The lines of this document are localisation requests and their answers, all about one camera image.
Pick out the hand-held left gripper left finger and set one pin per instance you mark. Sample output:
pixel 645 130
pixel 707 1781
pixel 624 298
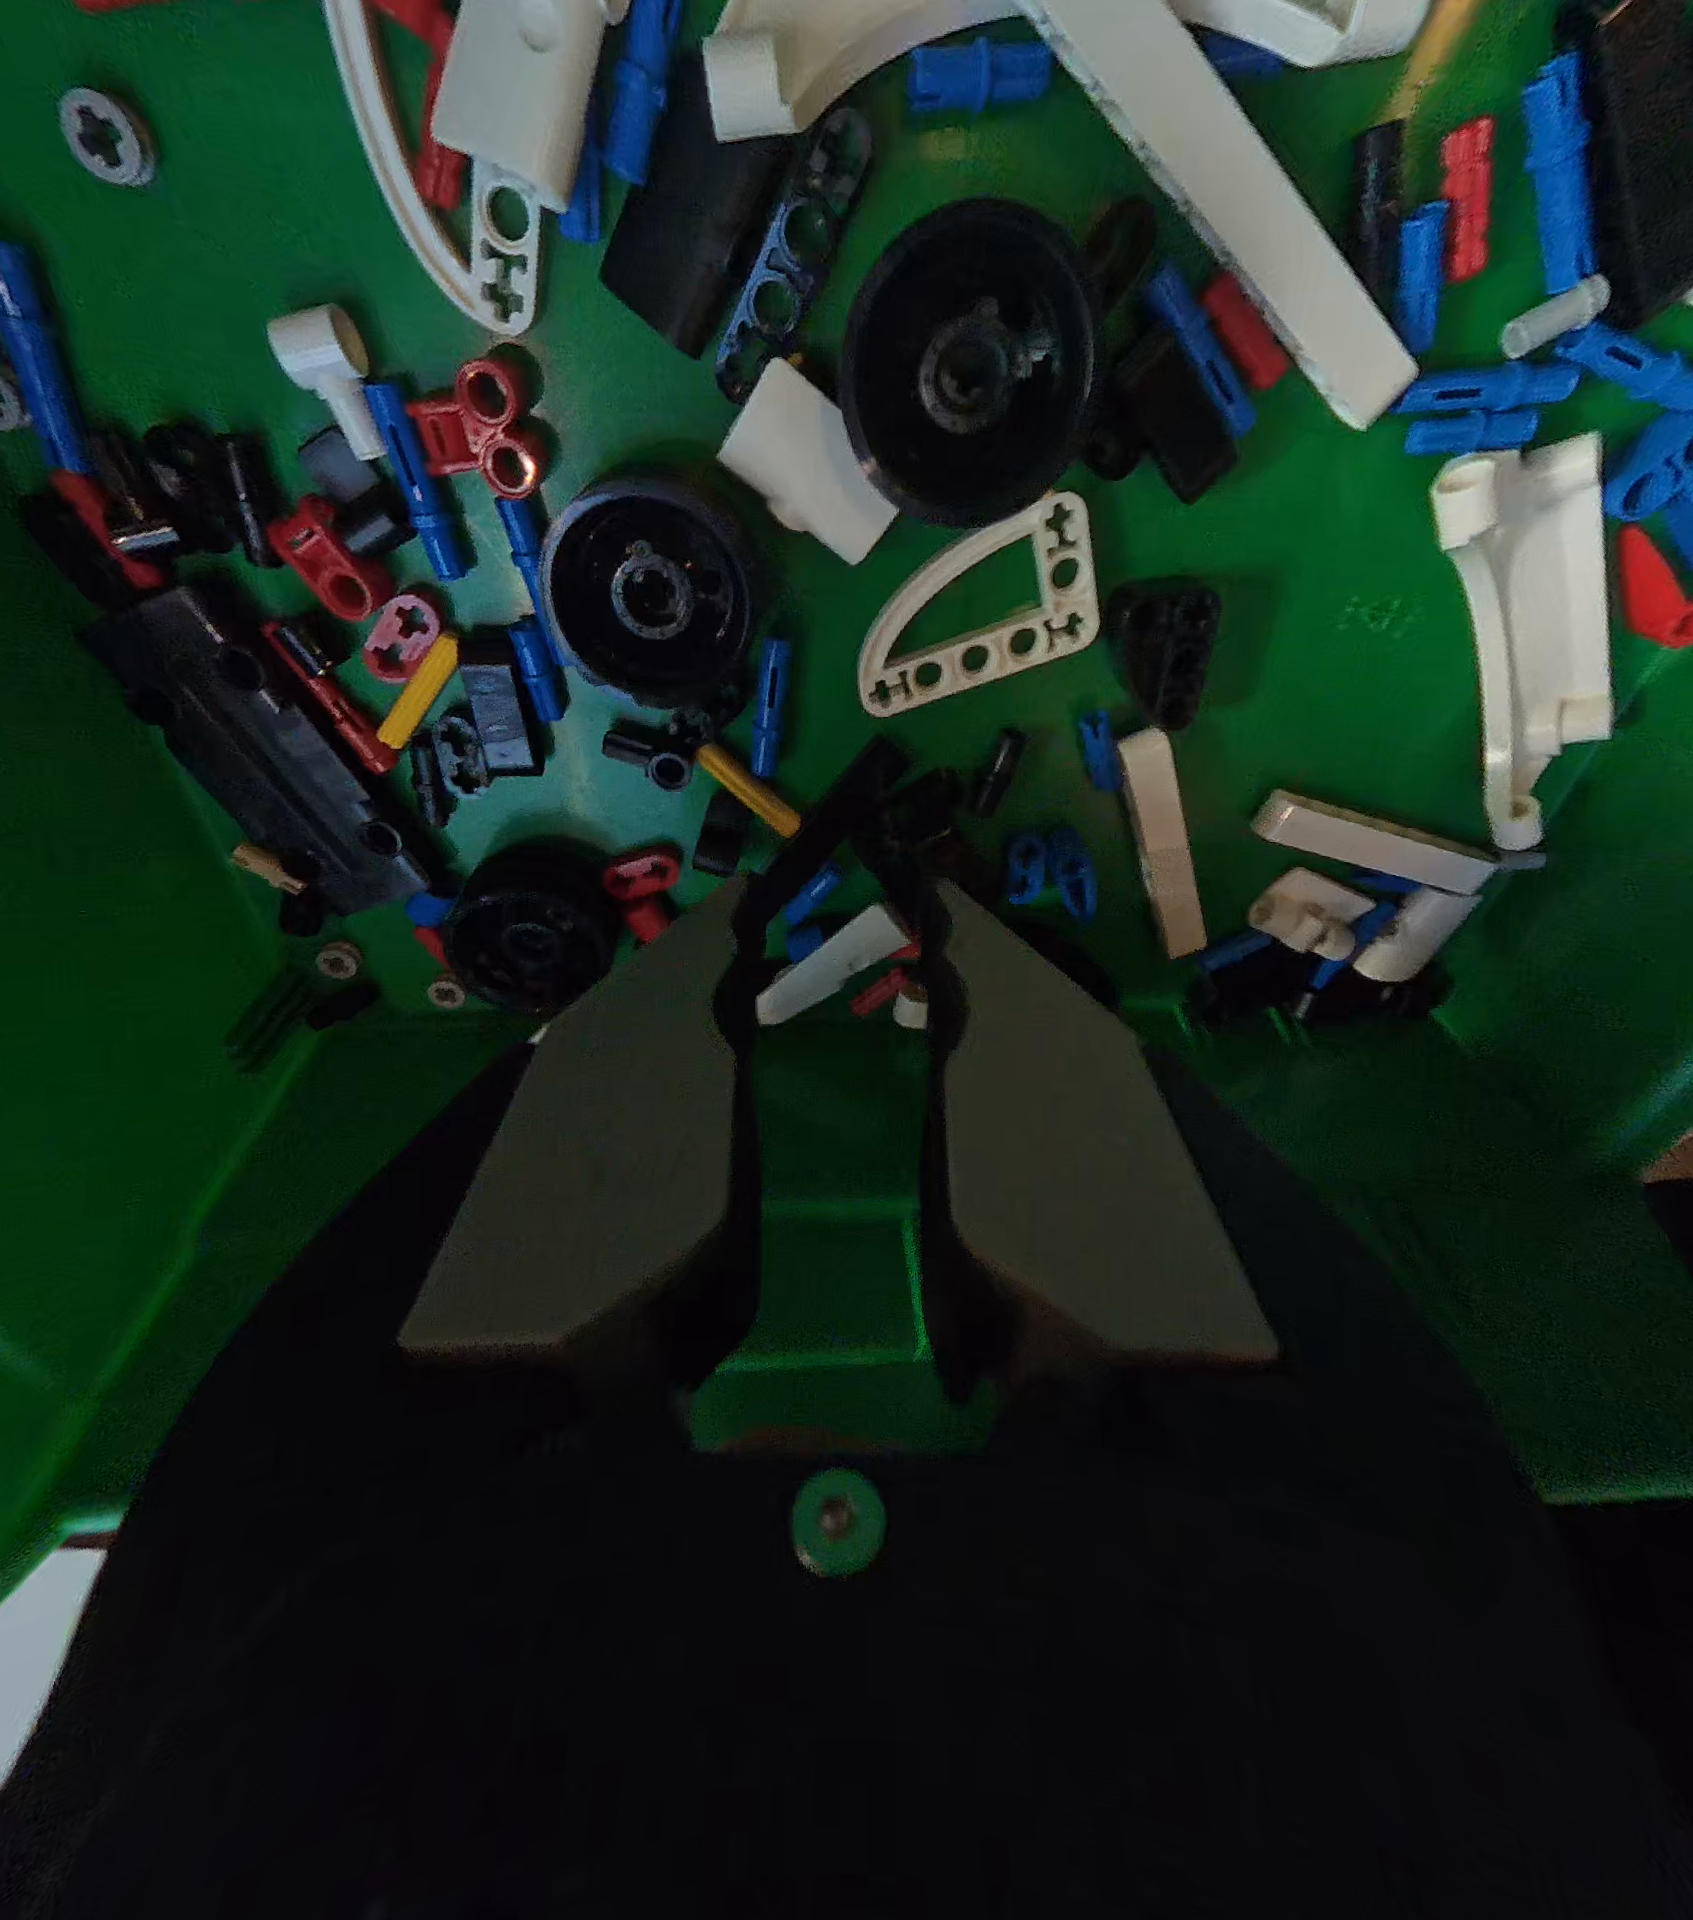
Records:
pixel 592 1185

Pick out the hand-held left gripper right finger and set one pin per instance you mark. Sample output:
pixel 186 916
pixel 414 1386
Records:
pixel 1071 1185

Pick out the green plastic bin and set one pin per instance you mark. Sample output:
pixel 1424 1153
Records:
pixel 111 1125

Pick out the black toy wheel rim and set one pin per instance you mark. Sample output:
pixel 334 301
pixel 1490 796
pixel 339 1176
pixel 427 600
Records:
pixel 968 361
pixel 531 932
pixel 651 593

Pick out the long black toy beam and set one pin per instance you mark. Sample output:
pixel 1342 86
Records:
pixel 247 721

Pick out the white curved toy panel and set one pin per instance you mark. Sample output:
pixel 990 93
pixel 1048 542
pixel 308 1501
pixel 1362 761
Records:
pixel 1536 600

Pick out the pile of small toy parts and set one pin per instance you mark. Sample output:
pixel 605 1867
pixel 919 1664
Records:
pixel 457 434

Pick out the long white toy panel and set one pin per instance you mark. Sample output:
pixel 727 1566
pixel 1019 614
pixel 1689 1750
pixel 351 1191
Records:
pixel 1235 210

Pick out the white curved toy frame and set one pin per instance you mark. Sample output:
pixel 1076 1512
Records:
pixel 999 651

